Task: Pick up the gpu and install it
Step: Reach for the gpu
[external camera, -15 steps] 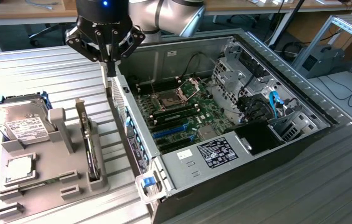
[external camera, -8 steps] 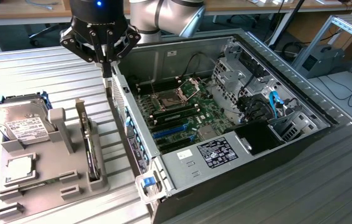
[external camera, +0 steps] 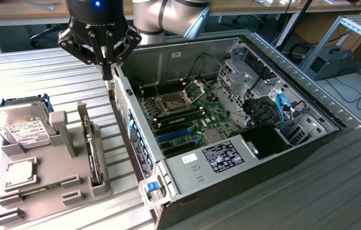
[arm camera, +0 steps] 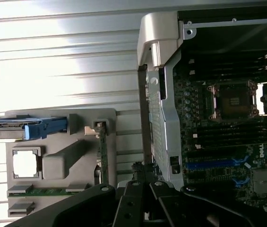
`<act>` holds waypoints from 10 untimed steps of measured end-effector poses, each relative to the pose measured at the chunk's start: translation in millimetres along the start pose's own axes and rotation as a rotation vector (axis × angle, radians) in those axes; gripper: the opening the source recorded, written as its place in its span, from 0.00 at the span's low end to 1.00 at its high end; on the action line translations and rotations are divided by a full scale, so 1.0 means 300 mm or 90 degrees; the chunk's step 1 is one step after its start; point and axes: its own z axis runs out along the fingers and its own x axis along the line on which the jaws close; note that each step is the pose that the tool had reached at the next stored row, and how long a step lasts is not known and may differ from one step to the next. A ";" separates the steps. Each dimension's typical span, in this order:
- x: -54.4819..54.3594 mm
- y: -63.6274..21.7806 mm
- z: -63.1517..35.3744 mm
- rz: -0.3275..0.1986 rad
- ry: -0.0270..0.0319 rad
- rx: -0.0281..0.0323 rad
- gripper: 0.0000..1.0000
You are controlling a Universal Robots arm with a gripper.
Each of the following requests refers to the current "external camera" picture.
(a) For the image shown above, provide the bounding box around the silver CPU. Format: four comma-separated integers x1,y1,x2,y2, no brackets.
4,161,36,187

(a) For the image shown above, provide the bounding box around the black RAM stick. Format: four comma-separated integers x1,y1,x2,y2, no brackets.
157,110,205,128

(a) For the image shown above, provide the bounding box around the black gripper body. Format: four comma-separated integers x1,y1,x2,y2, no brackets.
66,0,129,49

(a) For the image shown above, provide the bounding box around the CPU socket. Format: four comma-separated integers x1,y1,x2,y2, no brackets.
154,92,187,113

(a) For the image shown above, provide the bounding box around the grey network cable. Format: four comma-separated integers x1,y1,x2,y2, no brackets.
26,0,62,11

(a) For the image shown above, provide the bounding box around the empty black RAM slot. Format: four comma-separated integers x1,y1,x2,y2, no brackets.
153,107,199,120
139,81,186,98

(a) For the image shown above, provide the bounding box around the black office chair base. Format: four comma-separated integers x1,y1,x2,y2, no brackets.
218,14,267,28
29,23,71,47

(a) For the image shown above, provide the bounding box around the green RAM stick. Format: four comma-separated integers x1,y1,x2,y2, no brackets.
20,183,62,195

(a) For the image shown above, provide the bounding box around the black looped wire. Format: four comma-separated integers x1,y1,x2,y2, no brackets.
187,54,222,80

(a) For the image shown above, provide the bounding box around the wooden desk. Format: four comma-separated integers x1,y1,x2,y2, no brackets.
0,0,135,55
207,0,361,47

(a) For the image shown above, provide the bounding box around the graphics card with black fan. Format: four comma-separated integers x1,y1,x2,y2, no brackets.
77,100,103,186

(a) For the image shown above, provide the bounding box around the silver power supply unit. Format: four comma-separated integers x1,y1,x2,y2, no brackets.
162,134,261,196

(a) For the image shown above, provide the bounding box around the silver chipset heat sink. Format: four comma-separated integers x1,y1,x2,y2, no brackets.
202,130,229,146

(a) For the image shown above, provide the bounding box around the aluminium frame table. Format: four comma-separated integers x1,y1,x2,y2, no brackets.
299,13,361,75

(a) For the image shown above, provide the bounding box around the black wire bundle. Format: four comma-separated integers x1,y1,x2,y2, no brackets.
243,97,282,127

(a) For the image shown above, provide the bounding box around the open black PC case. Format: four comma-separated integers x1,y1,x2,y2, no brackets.
105,28,343,230

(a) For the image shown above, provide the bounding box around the blue expansion slot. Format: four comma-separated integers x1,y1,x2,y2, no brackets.
155,128,193,142

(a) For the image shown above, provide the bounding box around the green motherboard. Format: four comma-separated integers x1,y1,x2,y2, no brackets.
137,79,247,159

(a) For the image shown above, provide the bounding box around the grey box device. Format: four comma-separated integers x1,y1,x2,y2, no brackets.
301,45,355,81

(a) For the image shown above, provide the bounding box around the blue data wire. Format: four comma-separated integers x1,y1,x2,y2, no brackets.
275,92,287,123

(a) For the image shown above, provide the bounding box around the grey parts rack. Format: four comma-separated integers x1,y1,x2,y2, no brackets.
0,110,113,227

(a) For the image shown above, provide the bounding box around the hard disk with blue caddy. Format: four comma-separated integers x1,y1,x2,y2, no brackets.
0,94,55,147

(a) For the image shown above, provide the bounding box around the black expansion slot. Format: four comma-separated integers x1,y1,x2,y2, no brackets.
163,146,199,158
159,141,197,150

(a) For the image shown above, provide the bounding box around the metal socket cover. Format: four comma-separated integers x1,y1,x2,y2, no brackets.
181,80,207,105

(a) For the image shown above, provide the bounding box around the black stand pole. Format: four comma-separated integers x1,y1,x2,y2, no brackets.
275,0,314,52

